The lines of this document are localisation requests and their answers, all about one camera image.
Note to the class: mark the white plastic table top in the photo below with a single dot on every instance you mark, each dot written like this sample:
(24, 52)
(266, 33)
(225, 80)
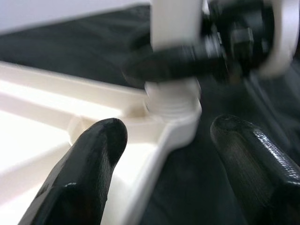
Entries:
(47, 105)

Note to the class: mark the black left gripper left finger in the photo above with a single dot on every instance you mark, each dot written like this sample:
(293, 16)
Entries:
(82, 175)

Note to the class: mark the black table cloth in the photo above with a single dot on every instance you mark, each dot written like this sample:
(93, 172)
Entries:
(70, 47)

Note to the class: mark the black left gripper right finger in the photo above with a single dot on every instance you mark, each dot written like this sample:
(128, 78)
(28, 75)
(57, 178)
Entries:
(257, 168)

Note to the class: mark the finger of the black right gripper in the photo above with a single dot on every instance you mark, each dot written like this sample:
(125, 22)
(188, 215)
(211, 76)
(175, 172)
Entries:
(164, 65)

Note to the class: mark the white plastic table leg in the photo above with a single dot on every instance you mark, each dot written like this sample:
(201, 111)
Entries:
(173, 23)

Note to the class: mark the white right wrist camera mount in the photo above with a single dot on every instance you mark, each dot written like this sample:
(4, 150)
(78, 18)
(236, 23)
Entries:
(286, 35)

